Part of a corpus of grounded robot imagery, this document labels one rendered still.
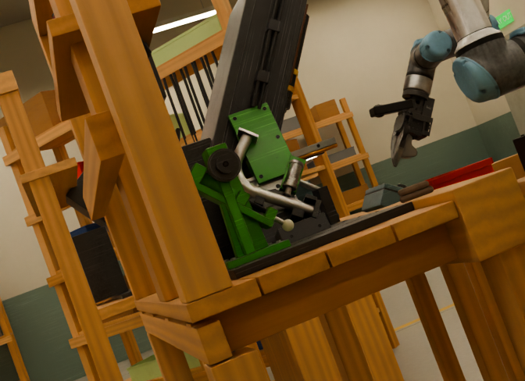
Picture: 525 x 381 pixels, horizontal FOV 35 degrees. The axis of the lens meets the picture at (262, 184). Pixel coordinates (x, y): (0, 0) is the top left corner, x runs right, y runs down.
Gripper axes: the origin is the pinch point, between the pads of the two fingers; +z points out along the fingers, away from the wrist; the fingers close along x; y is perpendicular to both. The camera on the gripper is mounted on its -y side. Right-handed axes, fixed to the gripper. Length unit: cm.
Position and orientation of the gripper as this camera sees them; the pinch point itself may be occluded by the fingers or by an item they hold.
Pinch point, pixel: (393, 161)
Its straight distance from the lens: 228.9
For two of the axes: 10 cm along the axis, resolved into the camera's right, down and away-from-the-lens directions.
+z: -2.4, 9.6, -1.8
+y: 9.5, 2.7, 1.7
